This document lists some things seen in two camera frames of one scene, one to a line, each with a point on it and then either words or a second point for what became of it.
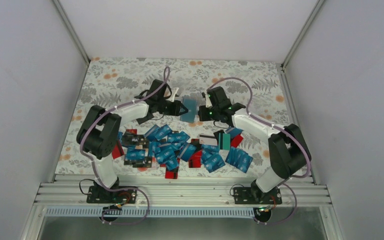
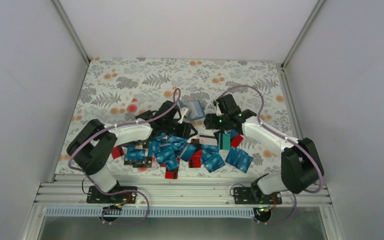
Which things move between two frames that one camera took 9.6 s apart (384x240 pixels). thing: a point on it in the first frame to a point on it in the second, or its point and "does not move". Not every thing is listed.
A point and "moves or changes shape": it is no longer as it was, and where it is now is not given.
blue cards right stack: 239,158 does not move
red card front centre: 171,174 does not move
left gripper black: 174,111 to 184,132
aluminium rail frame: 180,190 does not move
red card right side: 235,141 does not move
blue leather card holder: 190,104 moves or changes shape
